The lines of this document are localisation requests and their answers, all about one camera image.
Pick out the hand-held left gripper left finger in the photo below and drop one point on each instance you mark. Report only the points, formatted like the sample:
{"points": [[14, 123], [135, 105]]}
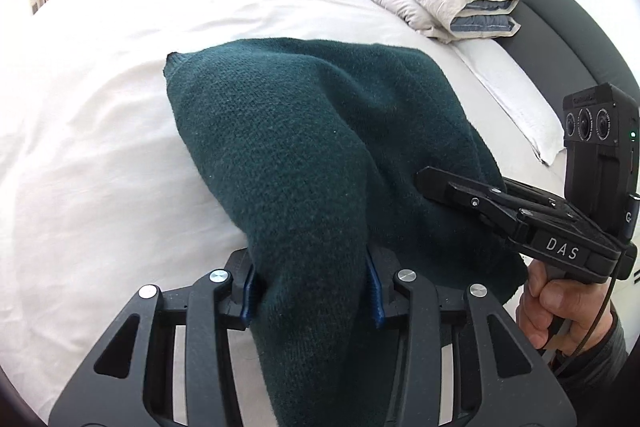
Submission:
{"points": [[248, 302]]}

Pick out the person's right forearm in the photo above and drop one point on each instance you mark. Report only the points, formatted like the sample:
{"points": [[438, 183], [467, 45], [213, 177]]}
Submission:
{"points": [[595, 357]]}

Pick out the dark green knit sweater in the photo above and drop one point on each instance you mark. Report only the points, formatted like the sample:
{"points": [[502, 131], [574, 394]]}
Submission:
{"points": [[310, 147]]}

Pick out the dark grey headboard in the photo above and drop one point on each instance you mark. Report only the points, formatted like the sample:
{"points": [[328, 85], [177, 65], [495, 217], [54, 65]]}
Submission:
{"points": [[570, 17]]}

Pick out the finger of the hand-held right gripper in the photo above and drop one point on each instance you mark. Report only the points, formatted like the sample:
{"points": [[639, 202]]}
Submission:
{"points": [[460, 189]]}

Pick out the white bed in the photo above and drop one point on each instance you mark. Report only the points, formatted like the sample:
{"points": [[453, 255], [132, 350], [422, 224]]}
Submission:
{"points": [[100, 132]]}

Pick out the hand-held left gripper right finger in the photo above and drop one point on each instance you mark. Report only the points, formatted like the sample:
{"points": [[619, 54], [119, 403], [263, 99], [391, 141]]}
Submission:
{"points": [[376, 302]]}

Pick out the person's right hand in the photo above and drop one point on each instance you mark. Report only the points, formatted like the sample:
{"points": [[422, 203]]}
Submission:
{"points": [[555, 302]]}

